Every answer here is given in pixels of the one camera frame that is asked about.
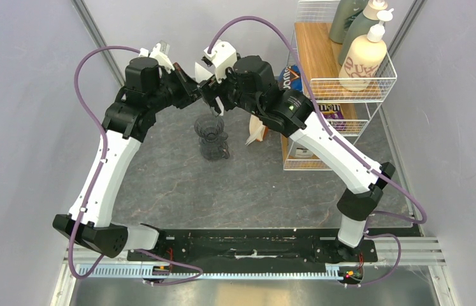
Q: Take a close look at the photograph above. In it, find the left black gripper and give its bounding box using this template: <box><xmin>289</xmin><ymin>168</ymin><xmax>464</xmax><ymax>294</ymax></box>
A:
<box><xmin>148</xmin><ymin>62</ymin><xmax>203</xmax><ymax>113</ymax></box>

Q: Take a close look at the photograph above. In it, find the dark transparent coffee dripper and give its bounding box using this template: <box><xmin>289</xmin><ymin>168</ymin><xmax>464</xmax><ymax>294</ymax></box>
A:
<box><xmin>194</xmin><ymin>114</ymin><xmax>228</xmax><ymax>145</ymax></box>

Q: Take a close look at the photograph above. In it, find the white paper coffee filter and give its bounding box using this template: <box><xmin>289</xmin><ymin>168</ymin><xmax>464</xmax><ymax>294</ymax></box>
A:
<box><xmin>195</xmin><ymin>62</ymin><xmax>224</xmax><ymax>116</ymax></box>

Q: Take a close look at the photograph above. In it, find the clear glass carafe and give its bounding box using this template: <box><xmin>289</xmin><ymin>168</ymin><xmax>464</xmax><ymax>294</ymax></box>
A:
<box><xmin>199</xmin><ymin>138</ymin><xmax>230</xmax><ymax>161</ymax></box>

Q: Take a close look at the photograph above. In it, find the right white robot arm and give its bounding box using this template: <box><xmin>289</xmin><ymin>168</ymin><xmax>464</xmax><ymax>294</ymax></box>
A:
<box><xmin>194</xmin><ymin>55</ymin><xmax>395</xmax><ymax>261</ymax></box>

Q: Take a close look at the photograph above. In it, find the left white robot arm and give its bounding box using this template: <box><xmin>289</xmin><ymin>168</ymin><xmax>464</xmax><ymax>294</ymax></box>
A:
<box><xmin>52</xmin><ymin>57</ymin><xmax>200</xmax><ymax>261</ymax></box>

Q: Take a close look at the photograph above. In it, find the stack of paper filters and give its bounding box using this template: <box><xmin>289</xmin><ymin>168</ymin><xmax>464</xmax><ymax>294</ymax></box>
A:
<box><xmin>245</xmin><ymin>115</ymin><xmax>269</xmax><ymax>146</ymax></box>

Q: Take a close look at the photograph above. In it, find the blue Doritos chip bag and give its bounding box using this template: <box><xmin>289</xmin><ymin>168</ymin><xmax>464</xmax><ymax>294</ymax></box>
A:
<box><xmin>278</xmin><ymin>65</ymin><xmax>303</xmax><ymax>92</ymax></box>

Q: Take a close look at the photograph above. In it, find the yellow M&M's candy bag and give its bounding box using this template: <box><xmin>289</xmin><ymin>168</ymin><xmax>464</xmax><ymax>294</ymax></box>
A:
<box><xmin>319</xmin><ymin>103</ymin><xmax>346</xmax><ymax>131</ymax></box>

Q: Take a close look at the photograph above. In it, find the cream pump bottle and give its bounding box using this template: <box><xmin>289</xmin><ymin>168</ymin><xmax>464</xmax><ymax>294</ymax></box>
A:
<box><xmin>339</xmin><ymin>22</ymin><xmax>387</xmax><ymax>92</ymax></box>

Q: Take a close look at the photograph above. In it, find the dark green bottle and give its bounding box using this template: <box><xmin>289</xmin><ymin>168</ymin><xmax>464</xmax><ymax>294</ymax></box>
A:
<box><xmin>329</xmin><ymin>0</ymin><xmax>367</xmax><ymax>44</ymax></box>

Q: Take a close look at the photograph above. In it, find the green pump bottle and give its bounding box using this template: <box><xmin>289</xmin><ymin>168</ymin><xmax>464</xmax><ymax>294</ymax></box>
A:
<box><xmin>338</xmin><ymin>0</ymin><xmax>388</xmax><ymax>66</ymax></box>

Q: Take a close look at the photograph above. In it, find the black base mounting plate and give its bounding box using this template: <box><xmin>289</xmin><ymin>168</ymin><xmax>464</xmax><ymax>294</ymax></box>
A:
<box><xmin>150</xmin><ymin>228</ymin><xmax>417</xmax><ymax>275</ymax></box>

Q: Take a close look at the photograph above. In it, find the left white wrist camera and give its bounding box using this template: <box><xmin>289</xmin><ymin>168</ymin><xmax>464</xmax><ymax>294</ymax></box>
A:
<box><xmin>138</xmin><ymin>40</ymin><xmax>175</xmax><ymax>73</ymax></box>

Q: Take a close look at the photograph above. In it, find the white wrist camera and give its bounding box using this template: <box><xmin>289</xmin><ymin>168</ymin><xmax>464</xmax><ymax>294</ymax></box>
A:
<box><xmin>204</xmin><ymin>40</ymin><xmax>238</xmax><ymax>83</ymax></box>
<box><xmin>138</xmin><ymin>40</ymin><xmax>175</xmax><ymax>73</ymax></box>

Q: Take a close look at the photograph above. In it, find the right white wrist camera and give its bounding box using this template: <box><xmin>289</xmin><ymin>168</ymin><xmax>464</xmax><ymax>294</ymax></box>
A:
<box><xmin>204</xmin><ymin>40</ymin><xmax>238</xmax><ymax>83</ymax></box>

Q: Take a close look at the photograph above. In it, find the white wire shelf rack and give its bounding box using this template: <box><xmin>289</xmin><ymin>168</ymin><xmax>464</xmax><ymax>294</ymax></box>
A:
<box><xmin>282</xmin><ymin>0</ymin><xmax>398</xmax><ymax>172</ymax></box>

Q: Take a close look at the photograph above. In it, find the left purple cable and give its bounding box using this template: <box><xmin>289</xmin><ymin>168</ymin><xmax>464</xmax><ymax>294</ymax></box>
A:
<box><xmin>67</xmin><ymin>45</ymin><xmax>204</xmax><ymax>287</ymax></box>

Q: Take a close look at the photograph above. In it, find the purple cable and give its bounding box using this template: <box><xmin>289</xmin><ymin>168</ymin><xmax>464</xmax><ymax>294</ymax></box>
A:
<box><xmin>67</xmin><ymin>45</ymin><xmax>204</xmax><ymax>287</ymax></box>
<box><xmin>206</xmin><ymin>15</ymin><xmax>428</xmax><ymax>289</ymax></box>

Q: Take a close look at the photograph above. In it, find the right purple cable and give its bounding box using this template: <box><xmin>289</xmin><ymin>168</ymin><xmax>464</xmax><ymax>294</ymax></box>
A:
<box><xmin>206</xmin><ymin>15</ymin><xmax>428</xmax><ymax>289</ymax></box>

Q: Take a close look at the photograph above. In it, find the aluminium frame rail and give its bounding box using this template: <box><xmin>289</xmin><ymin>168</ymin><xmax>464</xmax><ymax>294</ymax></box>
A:
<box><xmin>50</xmin><ymin>235</ymin><xmax>458</xmax><ymax>306</ymax></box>

